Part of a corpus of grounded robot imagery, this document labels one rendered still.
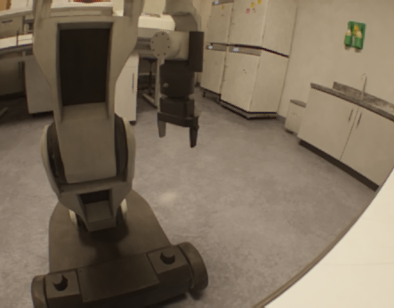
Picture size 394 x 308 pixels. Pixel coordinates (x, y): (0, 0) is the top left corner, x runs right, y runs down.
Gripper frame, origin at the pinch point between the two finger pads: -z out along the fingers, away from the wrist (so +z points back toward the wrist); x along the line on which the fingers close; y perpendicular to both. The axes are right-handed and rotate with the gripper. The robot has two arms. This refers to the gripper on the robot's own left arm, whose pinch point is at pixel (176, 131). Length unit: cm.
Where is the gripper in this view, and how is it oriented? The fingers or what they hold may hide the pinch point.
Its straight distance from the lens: 57.3
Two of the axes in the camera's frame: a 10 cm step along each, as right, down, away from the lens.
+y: 5.3, -4.0, 7.5
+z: 0.4, -8.7, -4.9
